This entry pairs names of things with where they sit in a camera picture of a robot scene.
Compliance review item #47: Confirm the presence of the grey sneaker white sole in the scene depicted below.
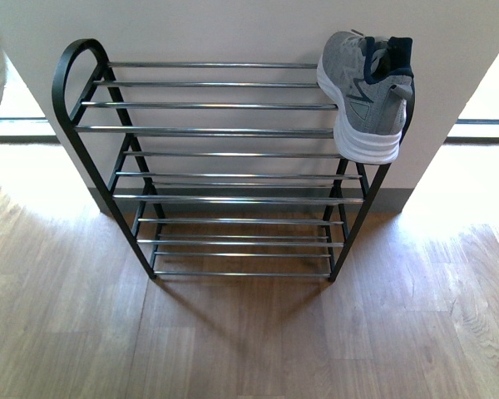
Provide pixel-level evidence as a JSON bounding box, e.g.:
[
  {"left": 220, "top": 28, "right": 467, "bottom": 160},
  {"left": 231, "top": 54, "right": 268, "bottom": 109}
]
[{"left": 317, "top": 31, "right": 413, "bottom": 165}]

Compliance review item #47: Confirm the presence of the black metal shoe rack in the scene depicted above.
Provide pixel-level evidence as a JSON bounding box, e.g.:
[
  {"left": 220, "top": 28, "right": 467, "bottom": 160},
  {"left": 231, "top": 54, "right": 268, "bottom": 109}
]
[{"left": 52, "top": 38, "right": 401, "bottom": 281}]

